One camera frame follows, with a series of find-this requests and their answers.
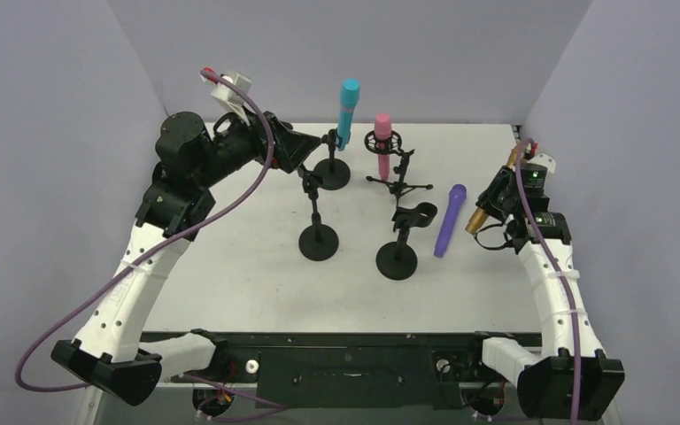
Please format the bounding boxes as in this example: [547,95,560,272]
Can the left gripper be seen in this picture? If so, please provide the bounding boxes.
[195,101,321,189]

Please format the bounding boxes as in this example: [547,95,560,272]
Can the gold microphone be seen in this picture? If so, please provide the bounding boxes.
[465,146,521,236]

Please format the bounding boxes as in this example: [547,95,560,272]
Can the purple microphone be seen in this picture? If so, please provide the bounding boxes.
[433,183,468,259]

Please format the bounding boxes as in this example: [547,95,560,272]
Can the gold mic black stand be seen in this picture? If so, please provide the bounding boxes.
[298,166,339,261]

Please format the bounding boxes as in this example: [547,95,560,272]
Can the purple mic black stand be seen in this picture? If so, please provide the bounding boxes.
[375,202,438,281]

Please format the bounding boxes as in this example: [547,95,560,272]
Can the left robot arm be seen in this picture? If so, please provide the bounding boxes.
[51,112,321,406]

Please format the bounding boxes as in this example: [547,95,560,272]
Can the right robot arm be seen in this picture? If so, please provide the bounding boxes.
[463,163,625,421]

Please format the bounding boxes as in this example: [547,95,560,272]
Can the cyan mic black stand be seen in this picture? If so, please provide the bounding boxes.
[313,129,351,190]

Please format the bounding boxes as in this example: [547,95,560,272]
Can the cyan microphone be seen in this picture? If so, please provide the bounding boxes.
[336,78,360,151]

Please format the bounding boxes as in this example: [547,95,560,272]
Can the pink microphone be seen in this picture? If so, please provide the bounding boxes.
[374,112,392,181]

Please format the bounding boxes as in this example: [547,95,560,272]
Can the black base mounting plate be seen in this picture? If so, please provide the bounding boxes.
[111,329,584,412]

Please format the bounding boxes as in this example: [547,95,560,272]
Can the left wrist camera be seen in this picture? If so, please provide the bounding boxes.
[200,67,252,127]

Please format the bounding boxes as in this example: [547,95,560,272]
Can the black tripod shock mount stand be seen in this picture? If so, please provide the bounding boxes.
[364,130,434,205]

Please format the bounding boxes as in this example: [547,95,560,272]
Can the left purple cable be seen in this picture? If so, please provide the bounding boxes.
[14,69,289,393]

